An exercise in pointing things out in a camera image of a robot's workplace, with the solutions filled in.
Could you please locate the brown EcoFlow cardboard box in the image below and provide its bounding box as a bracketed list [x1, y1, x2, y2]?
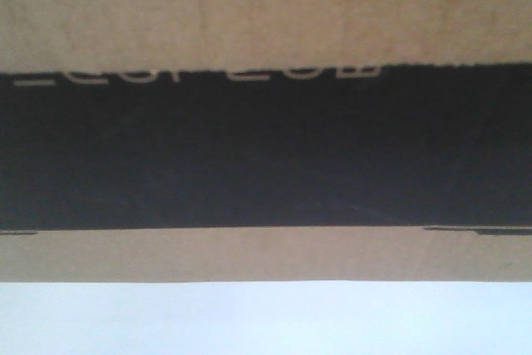
[1, 0, 531, 283]

